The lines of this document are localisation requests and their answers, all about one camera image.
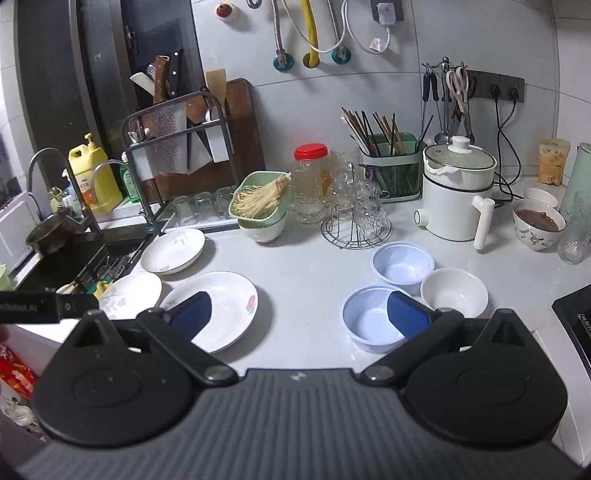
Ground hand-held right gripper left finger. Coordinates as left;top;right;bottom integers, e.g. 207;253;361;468
69;291;238;385

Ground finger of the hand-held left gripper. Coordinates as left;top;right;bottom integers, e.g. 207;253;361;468
58;293;100;320

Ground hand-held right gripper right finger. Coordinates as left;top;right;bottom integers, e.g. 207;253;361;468
361;292;525;385

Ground pale blue plastic bowl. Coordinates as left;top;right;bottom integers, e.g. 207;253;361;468
341;286;435;354
372;241;435;296

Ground large white pink-flower plate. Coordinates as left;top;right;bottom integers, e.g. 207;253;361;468
159;271;259;354

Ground plain white bowl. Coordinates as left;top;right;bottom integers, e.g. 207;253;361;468
420;268;489;319

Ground small white floral plate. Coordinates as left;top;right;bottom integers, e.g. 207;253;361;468
98;272;163;320
140;228;206;276

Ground black sink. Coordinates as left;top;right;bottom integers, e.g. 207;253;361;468
14;226;155;296

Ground red printed bag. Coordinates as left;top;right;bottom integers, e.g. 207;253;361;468
0;344;38;402

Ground dark saucepan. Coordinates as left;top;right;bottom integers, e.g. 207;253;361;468
25;210;105;257

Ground white plastic box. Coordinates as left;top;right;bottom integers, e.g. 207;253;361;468
0;191;42;273

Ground tall grey faucet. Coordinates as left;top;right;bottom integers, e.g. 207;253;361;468
27;148;105;241

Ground grey knife and dish rack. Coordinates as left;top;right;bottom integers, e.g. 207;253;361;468
121;91;241;234

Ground clear drinking glass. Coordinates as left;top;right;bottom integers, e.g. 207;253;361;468
213;187;236;219
194;191;215;222
173;196;197;227

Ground clear cut-glass cup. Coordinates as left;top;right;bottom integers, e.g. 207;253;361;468
353;181;389;241
323;168;358;213
330;148;365;178

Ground white bowl brown foot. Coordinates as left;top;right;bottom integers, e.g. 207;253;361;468
238;213;288;244

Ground white electric cooking pot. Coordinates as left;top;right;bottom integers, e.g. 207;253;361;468
414;157;498;251

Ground slim grey faucet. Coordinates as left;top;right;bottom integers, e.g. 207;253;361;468
92;159;160;234

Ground yellow dish soap bottle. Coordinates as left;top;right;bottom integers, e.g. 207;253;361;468
68;133;123;214

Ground pale enoki mushroom bundle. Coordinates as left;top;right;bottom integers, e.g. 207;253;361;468
231;172;293;217

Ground green chopstick holder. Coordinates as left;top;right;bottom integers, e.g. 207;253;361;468
358;133;424;204

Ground green square bowl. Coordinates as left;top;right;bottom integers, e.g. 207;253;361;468
229;171;294;221

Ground floral ceramic bowl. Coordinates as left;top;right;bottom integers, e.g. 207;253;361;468
512;198;567;252

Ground brown stewed food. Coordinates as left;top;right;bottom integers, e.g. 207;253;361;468
516;209;564;232

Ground glass jar red lid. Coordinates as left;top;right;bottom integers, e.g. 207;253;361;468
293;144;331;225

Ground glass pot lid white knob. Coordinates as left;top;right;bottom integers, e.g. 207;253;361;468
424;136;497;172

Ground plain steel cleaver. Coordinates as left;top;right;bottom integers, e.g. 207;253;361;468
185;99;213;171

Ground white rectangular blade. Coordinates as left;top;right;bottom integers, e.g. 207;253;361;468
203;104;232;164

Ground hammered steel cleaver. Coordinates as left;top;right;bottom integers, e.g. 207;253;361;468
151;55;186;177

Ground small white bowl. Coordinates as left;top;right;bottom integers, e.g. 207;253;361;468
523;187;559;209

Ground textured glass tumbler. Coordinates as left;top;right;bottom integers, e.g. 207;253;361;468
557;191;591;265

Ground dark wooden cutting board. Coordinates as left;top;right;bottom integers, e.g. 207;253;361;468
148;78;267;204

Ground yellow paper packet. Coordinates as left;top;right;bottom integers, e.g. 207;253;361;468
538;138;571;186

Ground pale green kettle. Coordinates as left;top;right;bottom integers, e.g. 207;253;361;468
558;142;591;217

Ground white knife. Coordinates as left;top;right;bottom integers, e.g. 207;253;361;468
129;71;155;95

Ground wooden spatula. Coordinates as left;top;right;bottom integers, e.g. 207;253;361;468
205;68;228;112

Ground dark window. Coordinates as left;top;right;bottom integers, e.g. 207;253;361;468
16;0;204;153

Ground metal utensil hanger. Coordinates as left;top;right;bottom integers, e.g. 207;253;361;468
421;56;478;144

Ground wire cup rack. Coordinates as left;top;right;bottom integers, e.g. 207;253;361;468
321;166;392;250

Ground white handled scissors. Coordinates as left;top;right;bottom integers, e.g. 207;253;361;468
445;67;474;134

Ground black power cable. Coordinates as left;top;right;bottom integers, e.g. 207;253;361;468
498;89;520;139
490;84;525;200

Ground black wall outlet strip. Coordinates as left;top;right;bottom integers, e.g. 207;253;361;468
464;70;526;102

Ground black handled knife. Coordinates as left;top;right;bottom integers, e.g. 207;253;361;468
167;48;185;100

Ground metal hose teal flange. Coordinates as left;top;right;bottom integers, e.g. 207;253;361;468
270;0;295;73
325;0;352;65

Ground white cable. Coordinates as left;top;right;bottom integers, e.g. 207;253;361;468
345;21;393;55

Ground yellow hose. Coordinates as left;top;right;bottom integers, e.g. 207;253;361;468
300;0;321;68

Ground grey wall socket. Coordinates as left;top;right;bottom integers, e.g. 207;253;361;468
369;0;404;22

